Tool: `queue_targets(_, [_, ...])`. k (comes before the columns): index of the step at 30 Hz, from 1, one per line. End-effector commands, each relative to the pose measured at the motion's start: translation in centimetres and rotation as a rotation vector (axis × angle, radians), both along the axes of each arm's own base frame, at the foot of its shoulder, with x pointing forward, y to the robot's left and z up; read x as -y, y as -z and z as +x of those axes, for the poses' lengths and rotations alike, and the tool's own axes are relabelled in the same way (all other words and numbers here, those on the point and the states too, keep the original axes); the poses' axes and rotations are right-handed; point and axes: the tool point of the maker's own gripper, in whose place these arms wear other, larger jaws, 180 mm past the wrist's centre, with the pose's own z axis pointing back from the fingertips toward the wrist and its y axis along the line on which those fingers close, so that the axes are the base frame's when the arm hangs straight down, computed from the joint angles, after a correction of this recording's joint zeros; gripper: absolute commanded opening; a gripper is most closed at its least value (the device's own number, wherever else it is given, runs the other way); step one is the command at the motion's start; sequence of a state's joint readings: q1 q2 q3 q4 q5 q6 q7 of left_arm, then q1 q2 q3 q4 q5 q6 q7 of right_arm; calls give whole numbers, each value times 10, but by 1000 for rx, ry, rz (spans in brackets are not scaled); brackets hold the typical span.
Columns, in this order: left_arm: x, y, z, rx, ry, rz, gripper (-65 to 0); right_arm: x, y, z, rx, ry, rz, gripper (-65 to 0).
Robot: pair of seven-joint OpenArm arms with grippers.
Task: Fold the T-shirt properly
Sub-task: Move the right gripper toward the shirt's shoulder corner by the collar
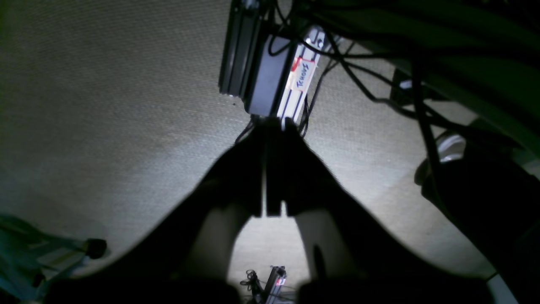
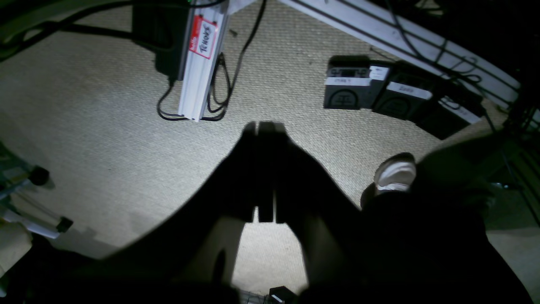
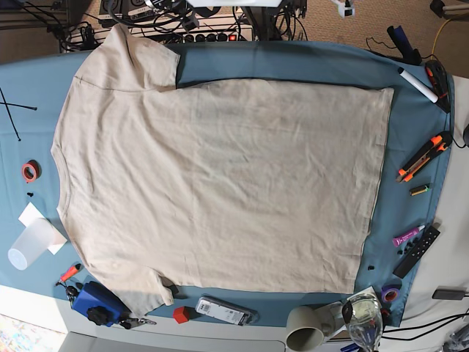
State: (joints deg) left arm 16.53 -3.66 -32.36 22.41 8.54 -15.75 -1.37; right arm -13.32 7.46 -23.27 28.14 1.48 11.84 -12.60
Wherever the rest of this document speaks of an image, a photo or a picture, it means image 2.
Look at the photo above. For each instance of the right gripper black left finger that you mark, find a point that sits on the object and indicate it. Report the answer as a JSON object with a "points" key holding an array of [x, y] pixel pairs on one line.
{"points": [[198, 244]]}

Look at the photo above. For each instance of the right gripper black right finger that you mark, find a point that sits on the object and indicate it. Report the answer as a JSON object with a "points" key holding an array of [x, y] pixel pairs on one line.
{"points": [[328, 226]]}

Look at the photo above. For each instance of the grey foot pedal left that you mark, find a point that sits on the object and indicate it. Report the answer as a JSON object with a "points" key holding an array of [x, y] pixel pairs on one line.
{"points": [[354, 82]]}

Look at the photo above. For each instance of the aluminium profile with red label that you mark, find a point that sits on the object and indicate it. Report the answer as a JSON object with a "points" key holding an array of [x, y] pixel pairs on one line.
{"points": [[207, 31]]}

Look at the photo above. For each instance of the black foot pedal middle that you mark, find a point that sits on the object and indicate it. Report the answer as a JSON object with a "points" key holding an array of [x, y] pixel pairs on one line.
{"points": [[404, 90]]}

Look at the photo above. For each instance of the black foot pedal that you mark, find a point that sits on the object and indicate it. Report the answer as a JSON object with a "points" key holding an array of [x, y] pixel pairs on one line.
{"points": [[444, 116], [404, 90]]}

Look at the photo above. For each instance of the black foot pedal right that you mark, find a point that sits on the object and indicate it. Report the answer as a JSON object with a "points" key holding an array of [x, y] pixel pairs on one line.
{"points": [[444, 116]]}

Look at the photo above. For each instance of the white table frame beam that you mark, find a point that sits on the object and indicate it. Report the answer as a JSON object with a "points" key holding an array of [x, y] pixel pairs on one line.
{"points": [[424, 48]]}

